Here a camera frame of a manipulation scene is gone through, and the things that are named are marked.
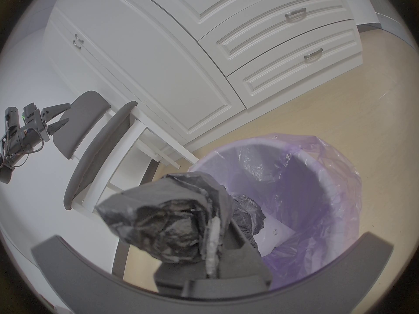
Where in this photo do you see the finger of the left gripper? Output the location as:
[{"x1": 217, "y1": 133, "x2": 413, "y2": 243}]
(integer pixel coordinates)
[
  {"x1": 48, "y1": 119, "x2": 70, "y2": 135},
  {"x1": 42, "y1": 103, "x2": 71, "y2": 119}
]

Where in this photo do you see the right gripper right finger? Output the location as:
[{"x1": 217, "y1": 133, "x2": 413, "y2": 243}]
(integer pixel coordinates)
[{"x1": 216, "y1": 218, "x2": 273, "y2": 290}]

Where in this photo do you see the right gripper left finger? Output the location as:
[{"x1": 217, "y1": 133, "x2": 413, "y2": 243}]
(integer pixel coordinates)
[{"x1": 154, "y1": 260, "x2": 208, "y2": 292}]

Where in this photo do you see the white printed paper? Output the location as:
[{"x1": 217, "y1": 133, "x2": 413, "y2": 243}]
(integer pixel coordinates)
[{"x1": 255, "y1": 213, "x2": 295, "y2": 254}]

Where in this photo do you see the black plastic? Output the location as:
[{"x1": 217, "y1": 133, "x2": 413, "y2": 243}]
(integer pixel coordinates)
[{"x1": 95, "y1": 171, "x2": 266, "y2": 279}]

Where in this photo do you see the purple plastic bag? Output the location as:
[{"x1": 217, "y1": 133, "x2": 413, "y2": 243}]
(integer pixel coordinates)
[{"x1": 188, "y1": 133, "x2": 364, "y2": 290}]

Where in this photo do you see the pale grey trash bin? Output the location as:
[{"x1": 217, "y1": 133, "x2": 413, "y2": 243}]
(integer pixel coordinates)
[{"x1": 189, "y1": 138, "x2": 332, "y2": 274}]

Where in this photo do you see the white chair dark grey seat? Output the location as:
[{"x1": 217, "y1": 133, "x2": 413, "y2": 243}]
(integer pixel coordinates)
[{"x1": 52, "y1": 90, "x2": 198, "y2": 213}]

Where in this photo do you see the white wardrobe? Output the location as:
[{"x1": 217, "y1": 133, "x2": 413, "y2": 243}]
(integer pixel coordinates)
[{"x1": 43, "y1": 0, "x2": 364, "y2": 146}]

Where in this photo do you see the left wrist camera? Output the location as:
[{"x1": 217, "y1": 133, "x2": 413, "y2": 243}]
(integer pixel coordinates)
[{"x1": 22, "y1": 103, "x2": 41, "y2": 123}]

